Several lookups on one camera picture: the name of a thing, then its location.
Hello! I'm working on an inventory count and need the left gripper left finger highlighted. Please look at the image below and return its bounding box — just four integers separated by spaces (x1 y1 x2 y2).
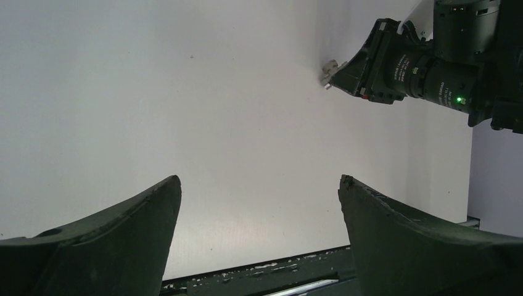
1 175 182 295

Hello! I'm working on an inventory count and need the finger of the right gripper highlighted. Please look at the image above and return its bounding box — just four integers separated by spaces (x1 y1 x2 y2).
330 39 370 96

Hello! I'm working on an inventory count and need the metal tee pipe fitting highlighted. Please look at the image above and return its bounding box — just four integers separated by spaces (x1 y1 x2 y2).
320 59 339 89

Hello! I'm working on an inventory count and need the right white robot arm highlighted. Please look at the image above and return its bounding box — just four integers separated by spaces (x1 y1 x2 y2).
322 1 522 133

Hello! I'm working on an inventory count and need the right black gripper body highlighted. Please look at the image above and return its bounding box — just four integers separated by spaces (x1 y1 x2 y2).
356 18 409 104

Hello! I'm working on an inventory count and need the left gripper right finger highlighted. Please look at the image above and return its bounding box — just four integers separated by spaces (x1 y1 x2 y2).
338 175 522 295

